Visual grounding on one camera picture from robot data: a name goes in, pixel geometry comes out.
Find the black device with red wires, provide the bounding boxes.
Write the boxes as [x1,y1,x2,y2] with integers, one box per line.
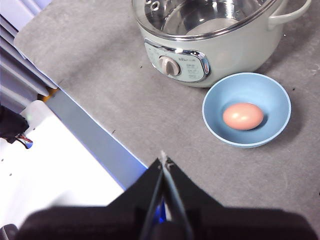
[0,104,34,150]

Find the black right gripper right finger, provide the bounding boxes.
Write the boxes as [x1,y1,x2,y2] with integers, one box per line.
[161,150,319,240]

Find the pale green electric steamer pot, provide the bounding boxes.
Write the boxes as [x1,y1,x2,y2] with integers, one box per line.
[131,0,313,88]

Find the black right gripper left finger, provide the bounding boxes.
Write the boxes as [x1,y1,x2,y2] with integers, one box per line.
[14,157,165,240]

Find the blue ribbed bowl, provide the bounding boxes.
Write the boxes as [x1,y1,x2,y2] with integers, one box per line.
[201,72,292,149]

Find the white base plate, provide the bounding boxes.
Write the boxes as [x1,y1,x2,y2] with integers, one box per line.
[0,99,126,226]

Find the aluminium frame rails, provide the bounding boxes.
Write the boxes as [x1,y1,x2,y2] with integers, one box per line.
[0,0,60,116]

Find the brown egg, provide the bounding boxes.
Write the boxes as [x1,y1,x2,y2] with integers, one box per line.
[222,102,265,131]

